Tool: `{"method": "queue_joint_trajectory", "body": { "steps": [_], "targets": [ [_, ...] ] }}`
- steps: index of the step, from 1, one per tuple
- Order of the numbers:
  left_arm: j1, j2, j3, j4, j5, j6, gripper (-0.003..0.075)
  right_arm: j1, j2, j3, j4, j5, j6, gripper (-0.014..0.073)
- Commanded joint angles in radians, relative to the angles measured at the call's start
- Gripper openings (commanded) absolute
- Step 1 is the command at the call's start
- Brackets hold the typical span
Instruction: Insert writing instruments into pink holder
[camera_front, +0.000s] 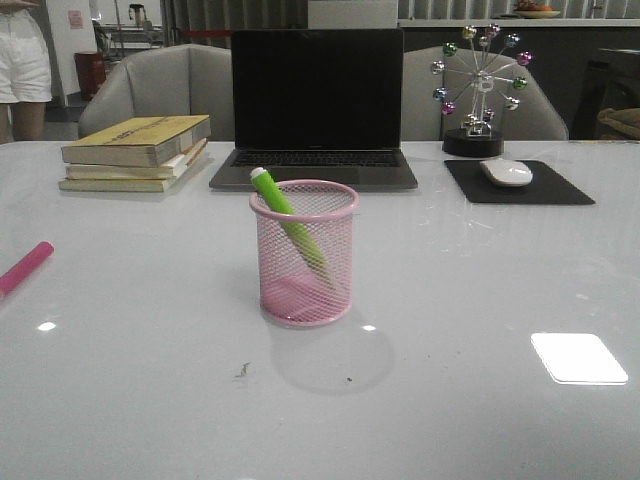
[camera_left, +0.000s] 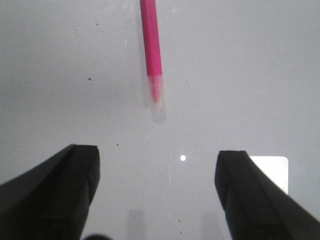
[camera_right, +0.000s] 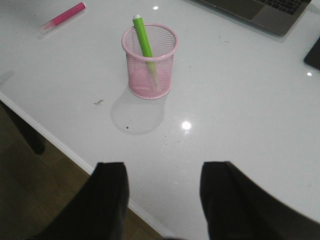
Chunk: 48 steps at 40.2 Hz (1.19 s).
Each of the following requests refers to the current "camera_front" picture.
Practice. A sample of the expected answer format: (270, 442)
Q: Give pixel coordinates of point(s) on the bottom cream book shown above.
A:
(136, 185)

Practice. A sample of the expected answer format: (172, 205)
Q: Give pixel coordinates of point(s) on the grey armchair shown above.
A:
(186, 79)
(421, 119)

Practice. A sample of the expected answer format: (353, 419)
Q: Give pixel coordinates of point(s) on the yellow top book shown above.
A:
(139, 141)

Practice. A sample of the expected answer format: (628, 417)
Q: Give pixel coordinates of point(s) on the right grey armchair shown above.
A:
(421, 119)

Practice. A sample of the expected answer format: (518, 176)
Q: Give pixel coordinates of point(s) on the fruit bowl on counter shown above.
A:
(533, 10)

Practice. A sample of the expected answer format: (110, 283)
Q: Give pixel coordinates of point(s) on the middle book orange cover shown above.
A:
(174, 167)

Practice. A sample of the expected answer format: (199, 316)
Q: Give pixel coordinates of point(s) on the pink mesh pen holder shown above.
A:
(305, 256)

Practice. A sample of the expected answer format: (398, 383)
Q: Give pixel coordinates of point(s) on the ferris wheel desk ornament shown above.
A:
(481, 77)

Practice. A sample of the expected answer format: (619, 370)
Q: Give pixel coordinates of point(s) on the grey open laptop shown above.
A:
(318, 104)

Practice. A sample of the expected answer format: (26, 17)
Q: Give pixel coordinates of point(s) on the person in white shorts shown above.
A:
(25, 73)

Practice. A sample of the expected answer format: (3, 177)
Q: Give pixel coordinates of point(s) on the pink marker pen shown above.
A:
(12, 278)

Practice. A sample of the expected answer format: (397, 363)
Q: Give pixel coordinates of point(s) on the white computer mouse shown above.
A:
(506, 173)

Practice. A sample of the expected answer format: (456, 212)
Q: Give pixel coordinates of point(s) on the left grey armchair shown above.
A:
(186, 79)

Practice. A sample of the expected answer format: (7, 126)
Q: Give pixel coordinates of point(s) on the black mouse pad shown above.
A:
(547, 187)

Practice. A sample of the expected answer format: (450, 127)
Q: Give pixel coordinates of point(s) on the red bin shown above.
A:
(91, 73)

